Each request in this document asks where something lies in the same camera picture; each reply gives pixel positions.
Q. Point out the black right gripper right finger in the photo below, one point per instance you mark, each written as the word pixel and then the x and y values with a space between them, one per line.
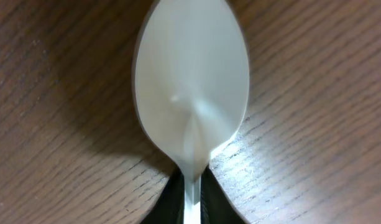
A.
pixel 215 207

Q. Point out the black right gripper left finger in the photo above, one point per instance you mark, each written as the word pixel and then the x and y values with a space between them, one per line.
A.
pixel 169 207

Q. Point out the white thin spoon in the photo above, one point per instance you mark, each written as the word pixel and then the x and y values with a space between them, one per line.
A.
pixel 191 83

